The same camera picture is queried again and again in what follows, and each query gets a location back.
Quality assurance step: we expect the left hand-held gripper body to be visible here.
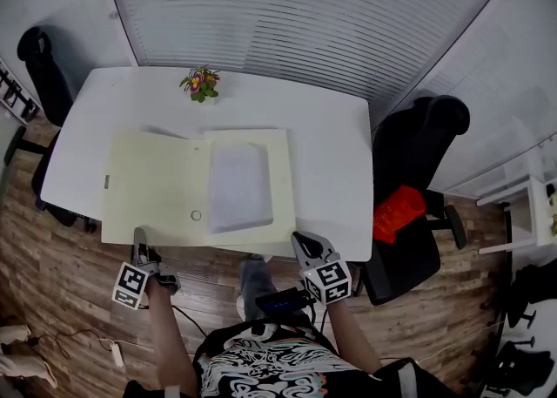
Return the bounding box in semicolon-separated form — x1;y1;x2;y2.
111;250;182;311

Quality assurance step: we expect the black shelf rack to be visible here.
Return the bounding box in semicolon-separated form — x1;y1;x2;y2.
0;58;43;123

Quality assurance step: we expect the person's grey trouser leg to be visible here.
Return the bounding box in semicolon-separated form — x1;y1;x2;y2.
238;255;279;323

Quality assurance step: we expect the black waist device box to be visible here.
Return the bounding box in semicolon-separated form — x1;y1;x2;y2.
254;287;317;314

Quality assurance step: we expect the person's right forearm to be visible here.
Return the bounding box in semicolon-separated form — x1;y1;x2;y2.
324;300;384;374

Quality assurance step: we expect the red plastic bag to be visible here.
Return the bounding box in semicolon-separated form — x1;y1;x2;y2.
372;185;426;244

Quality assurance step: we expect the person's left forearm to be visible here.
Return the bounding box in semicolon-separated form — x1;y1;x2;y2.
145;287;199;398

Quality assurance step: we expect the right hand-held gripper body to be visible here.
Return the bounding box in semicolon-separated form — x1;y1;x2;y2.
299;252;352;306

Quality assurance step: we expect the white side table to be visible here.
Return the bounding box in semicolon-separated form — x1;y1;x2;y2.
475;176;557;256

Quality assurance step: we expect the small potted flower plant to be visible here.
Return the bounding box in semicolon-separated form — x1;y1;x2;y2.
178;64;221;105

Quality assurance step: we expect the black office chair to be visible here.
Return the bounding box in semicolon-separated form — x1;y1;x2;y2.
3;25;99;234
354;94;471;307

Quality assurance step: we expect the black floor cable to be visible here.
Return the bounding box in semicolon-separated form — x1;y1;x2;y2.
25;328;114;361

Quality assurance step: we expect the person's patterned black shirt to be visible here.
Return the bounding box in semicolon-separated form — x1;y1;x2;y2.
124;321;453;398

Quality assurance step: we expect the black chair parts pile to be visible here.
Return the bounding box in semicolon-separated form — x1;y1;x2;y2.
480;256;557;398

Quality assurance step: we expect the white paper sheet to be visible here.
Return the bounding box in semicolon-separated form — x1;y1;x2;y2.
206;141;274;235

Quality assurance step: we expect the cream folder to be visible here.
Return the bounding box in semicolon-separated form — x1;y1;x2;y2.
100;127;297;248

